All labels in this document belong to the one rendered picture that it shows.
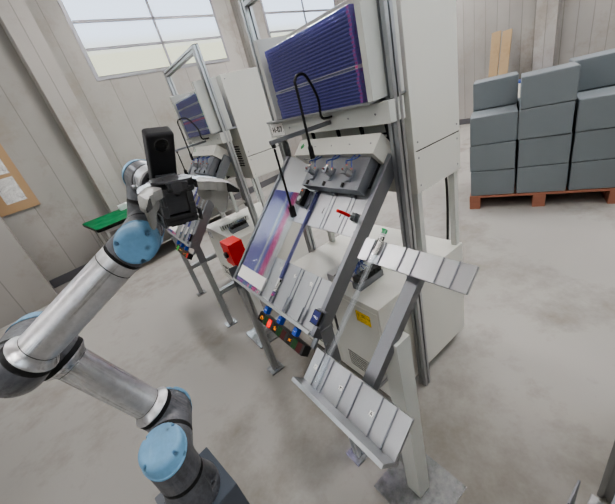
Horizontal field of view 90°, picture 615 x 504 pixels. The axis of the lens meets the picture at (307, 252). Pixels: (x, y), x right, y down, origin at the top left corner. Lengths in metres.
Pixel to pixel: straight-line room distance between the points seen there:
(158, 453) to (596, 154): 3.56
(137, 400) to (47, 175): 4.59
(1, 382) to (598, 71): 4.02
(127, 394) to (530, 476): 1.45
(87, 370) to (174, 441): 0.28
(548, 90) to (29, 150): 5.64
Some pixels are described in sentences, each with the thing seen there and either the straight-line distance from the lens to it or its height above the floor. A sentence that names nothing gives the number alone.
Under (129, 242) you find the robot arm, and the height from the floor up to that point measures 1.31.
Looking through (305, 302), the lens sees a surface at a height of 0.77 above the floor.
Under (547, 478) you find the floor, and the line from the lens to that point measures 1.69.
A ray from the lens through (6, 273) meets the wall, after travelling 4.90.
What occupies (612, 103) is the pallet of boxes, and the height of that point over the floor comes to 0.83.
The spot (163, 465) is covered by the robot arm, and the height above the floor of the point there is 0.76.
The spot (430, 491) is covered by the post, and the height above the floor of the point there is 0.01.
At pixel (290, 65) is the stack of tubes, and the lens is 1.41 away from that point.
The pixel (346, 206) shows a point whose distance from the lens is 1.22.
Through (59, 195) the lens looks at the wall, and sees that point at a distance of 5.40.
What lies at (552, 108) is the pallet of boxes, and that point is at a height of 0.87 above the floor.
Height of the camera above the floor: 1.46
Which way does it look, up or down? 26 degrees down
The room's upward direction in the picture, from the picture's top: 16 degrees counter-clockwise
